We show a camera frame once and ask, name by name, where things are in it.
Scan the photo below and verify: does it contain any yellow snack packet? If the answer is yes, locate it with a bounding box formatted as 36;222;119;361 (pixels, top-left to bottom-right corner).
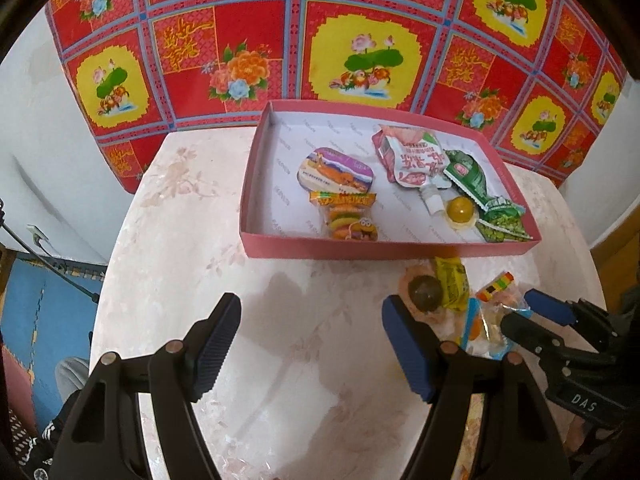
433;256;471;311

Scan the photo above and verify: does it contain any pink cardboard box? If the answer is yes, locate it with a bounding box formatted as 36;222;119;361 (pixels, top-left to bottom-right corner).
238;100;542;261

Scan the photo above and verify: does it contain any dark patterned cloth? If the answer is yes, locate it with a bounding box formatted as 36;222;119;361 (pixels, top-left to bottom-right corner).
5;405;66;480

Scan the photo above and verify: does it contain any brown round jelly cup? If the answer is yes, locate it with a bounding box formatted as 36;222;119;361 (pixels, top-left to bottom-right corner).
400;266;446;326

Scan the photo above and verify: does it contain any yellow round jelly cup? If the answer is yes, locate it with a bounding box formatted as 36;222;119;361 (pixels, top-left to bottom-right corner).
444;196;477;231

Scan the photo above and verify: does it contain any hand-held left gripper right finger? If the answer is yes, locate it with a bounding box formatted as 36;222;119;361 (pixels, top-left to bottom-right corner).
381;294;573;480

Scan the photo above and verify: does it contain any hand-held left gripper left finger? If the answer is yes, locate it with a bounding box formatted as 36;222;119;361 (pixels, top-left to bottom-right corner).
49;292;242;480

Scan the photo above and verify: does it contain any small striped candy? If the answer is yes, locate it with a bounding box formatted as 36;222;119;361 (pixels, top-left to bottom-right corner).
475;270;517;303

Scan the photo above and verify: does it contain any wooden furniture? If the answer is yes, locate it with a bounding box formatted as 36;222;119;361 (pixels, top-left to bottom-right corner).
590;227;640;273

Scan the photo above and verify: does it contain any burger gummy candy packet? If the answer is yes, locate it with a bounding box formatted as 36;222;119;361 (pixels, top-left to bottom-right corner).
308;190;381;242

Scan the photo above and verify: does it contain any green packet with white label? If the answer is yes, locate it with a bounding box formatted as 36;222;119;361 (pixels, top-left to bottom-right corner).
443;149;490;208

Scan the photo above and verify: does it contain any green pea snack packet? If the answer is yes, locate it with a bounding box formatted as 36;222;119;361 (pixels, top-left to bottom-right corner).
474;214;532;244
482;196;527;218

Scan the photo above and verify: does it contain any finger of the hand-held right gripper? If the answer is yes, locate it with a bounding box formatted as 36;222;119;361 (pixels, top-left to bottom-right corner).
524;289;621;346
501;311;568;363

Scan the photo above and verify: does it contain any black light stand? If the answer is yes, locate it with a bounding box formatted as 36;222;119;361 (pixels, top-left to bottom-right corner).
0;199;103;306

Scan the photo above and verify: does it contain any person's grey trouser leg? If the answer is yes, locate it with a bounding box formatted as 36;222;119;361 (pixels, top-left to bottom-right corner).
54;356;91;403

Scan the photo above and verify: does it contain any pink jelly drink pouch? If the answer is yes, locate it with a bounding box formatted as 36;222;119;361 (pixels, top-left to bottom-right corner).
371;124;458;216

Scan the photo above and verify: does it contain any blue foam mat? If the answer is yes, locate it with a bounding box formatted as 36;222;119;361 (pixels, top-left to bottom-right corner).
0;254;107;433

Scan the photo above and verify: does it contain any purple lid jelly cup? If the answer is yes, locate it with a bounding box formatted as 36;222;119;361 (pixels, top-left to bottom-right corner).
297;147;376;196

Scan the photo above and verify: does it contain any red floral cloth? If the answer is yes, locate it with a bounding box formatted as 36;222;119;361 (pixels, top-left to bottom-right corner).
45;0;628;196

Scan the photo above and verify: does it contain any clear blue-edged jelly packet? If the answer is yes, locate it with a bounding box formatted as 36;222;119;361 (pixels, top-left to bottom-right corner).
457;296;521;361

